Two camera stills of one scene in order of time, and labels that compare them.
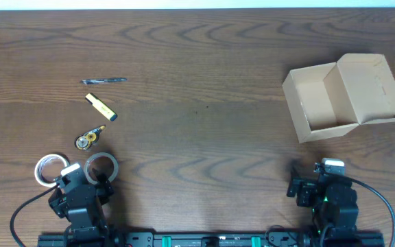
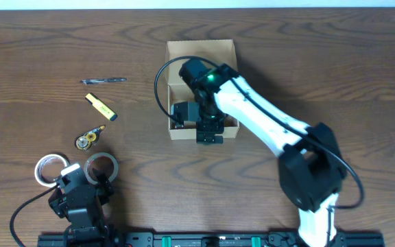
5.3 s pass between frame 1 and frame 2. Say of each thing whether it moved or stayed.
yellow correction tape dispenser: stayed
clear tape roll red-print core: stayed
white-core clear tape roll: stayed
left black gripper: stayed
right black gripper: moved
